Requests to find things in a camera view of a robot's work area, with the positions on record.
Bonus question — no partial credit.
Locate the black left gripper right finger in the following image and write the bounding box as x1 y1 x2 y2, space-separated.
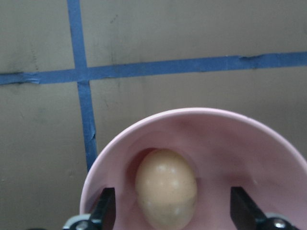
230 186 307 230

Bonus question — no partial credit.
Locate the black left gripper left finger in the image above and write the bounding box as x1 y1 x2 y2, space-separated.
62 187 115 230

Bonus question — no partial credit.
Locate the pink bowl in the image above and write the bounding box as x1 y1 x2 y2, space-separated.
80 108 307 230

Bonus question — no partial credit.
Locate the brown egg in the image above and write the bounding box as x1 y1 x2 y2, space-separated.
135 149 197 230

